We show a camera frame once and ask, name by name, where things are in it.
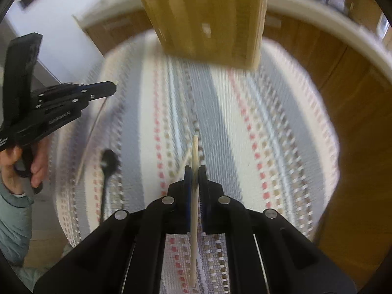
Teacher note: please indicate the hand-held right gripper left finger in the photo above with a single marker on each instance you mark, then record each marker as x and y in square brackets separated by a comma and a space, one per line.
[189, 199]

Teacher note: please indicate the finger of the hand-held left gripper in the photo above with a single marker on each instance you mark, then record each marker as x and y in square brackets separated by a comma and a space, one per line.
[61, 104]
[98, 88]

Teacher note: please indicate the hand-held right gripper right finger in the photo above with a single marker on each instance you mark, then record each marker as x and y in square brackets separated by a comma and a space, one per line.
[202, 199]

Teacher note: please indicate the wooden chopstick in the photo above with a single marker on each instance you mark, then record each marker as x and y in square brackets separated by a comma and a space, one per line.
[194, 159]
[92, 137]

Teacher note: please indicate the yellow plastic utensil basket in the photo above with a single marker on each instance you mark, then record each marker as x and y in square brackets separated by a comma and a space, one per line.
[208, 21]

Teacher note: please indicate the person's left forearm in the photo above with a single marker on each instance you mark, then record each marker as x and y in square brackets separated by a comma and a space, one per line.
[13, 220]

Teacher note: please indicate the person's left hand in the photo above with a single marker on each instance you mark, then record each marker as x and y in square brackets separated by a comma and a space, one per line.
[39, 165]

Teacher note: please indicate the black spoon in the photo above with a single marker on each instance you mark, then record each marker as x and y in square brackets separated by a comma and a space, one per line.
[109, 162]

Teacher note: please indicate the striped woven tablecloth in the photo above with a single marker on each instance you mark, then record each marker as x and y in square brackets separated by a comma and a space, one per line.
[245, 128]

